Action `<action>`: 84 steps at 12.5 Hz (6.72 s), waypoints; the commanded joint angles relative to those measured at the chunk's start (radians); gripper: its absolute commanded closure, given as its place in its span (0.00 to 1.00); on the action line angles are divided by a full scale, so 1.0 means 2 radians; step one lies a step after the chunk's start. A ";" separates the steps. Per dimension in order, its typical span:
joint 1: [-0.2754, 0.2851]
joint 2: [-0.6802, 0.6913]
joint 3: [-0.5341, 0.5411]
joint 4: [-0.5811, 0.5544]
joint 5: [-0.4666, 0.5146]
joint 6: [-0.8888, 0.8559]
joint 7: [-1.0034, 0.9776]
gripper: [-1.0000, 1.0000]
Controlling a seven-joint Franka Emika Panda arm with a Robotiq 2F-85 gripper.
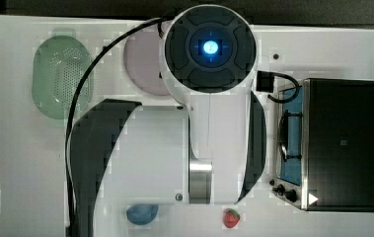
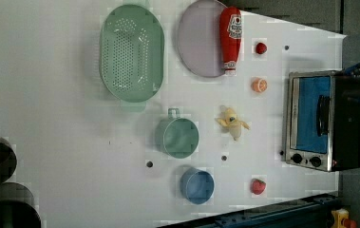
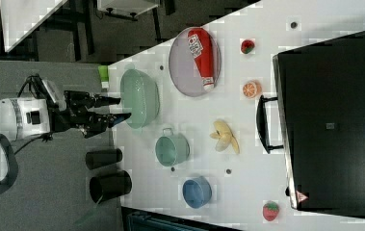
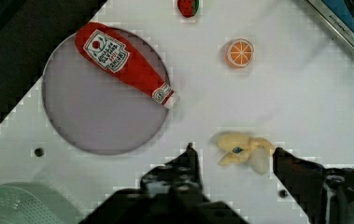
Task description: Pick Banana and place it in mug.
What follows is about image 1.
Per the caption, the lilac round plate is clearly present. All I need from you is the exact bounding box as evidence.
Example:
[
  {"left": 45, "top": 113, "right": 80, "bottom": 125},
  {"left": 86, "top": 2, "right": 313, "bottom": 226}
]
[{"left": 123, "top": 30, "right": 170, "bottom": 96}]

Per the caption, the black toaster oven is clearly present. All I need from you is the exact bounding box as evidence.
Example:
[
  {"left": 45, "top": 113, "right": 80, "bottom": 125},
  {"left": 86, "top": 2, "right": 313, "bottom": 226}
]
[{"left": 270, "top": 78, "right": 374, "bottom": 212}]

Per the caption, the red toy strawberry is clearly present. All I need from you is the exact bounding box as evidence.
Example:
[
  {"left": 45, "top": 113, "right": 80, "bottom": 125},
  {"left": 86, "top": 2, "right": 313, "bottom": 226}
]
[{"left": 223, "top": 208, "right": 241, "bottom": 228}]

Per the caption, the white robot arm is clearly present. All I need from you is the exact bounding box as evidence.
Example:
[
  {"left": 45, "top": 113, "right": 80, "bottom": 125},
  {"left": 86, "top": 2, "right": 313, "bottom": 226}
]
[{"left": 66, "top": 5, "right": 266, "bottom": 237}]

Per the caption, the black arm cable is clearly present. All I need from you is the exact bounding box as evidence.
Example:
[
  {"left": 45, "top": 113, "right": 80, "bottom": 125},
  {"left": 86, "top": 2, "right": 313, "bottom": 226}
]
[{"left": 64, "top": 17, "right": 168, "bottom": 237}]

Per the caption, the blue bowl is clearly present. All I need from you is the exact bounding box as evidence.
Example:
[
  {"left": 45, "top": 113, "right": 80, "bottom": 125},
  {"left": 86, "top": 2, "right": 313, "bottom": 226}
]
[{"left": 126, "top": 204, "right": 159, "bottom": 225}]

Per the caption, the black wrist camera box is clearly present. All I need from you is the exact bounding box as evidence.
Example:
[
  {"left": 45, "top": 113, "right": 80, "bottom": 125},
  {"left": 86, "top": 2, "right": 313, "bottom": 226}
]
[{"left": 257, "top": 71, "right": 274, "bottom": 93}]

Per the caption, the green perforated colander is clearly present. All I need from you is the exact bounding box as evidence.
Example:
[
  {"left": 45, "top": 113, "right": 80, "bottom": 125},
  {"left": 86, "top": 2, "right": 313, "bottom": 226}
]
[{"left": 32, "top": 28, "right": 92, "bottom": 119}]

